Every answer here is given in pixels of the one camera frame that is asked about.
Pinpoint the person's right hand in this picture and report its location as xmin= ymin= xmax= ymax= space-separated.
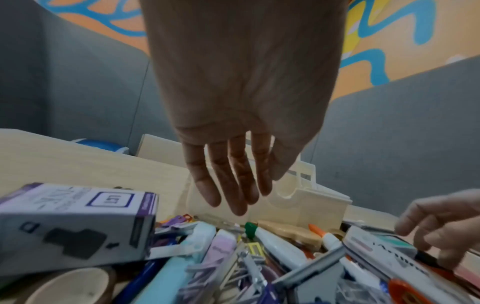
xmin=395 ymin=189 xmax=480 ymax=269

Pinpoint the cream tiered organizer box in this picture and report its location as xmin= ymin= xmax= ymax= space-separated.
xmin=185 ymin=133 xmax=354 ymax=235

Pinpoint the beige wooden bear-shaped board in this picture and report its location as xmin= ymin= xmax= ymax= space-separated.
xmin=257 ymin=220 xmax=324 ymax=251

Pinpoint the white glue bottle orange cap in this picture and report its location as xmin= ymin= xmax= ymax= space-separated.
xmin=308 ymin=223 xmax=381 ymax=287

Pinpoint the purple highlighter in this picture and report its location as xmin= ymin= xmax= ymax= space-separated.
xmin=202 ymin=229 xmax=238 ymax=268

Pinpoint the red utility knife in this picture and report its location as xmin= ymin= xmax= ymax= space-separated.
xmin=387 ymin=278 xmax=426 ymax=304

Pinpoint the blue pen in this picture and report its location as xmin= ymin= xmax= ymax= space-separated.
xmin=112 ymin=258 xmax=170 ymax=304

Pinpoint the light blue highlighter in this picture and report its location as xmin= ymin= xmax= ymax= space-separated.
xmin=134 ymin=222 xmax=217 ymax=304

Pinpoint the grey blue-lid paper shredder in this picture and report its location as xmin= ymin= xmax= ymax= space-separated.
xmin=70 ymin=138 xmax=131 ymax=155

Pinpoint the person's left hand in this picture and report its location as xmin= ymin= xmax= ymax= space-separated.
xmin=138 ymin=0 xmax=350 ymax=216

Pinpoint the brown tape roll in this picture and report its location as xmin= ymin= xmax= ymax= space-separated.
xmin=22 ymin=266 xmax=118 ymax=304

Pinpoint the white purple ink box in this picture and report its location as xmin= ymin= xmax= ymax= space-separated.
xmin=0 ymin=182 xmax=159 ymax=276

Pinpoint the grey blue stapler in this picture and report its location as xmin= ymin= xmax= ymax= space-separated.
xmin=272 ymin=245 xmax=347 ymax=304

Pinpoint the white stamp pad tin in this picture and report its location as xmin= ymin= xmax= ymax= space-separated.
xmin=341 ymin=226 xmax=480 ymax=304

